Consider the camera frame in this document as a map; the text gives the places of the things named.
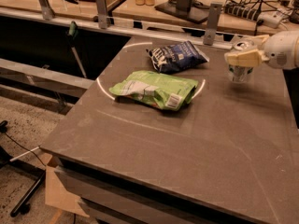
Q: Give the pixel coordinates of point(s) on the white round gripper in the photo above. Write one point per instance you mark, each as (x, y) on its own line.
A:
(281, 51)

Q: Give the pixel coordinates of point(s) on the blue chip bag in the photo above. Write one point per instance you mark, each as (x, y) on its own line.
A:
(176, 58)

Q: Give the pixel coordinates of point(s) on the green chip bag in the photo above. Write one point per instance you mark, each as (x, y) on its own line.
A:
(161, 91)

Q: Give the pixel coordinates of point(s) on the white power adapter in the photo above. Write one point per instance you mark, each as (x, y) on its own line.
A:
(272, 20)

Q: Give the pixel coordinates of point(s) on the black power strip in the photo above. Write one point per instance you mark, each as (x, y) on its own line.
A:
(242, 12)

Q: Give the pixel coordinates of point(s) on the black monitor stand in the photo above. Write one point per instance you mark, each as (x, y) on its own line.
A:
(188, 10)

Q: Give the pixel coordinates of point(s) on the wooden drawer cabinet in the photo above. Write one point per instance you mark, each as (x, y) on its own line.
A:
(89, 197)

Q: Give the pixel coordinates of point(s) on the black chair base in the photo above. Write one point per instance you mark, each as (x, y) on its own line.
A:
(21, 179)

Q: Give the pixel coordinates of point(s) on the metal bracket right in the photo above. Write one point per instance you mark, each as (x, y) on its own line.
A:
(212, 23)

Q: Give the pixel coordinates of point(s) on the metal bracket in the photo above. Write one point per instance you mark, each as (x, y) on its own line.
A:
(47, 12)
(102, 13)
(212, 23)

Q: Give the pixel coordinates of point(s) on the metal bracket middle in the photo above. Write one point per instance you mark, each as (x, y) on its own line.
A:
(102, 13)

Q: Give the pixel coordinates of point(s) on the green handled tool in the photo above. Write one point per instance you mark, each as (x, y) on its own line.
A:
(71, 35)

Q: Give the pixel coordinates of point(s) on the metal bracket left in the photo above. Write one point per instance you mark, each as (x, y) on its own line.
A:
(47, 12)

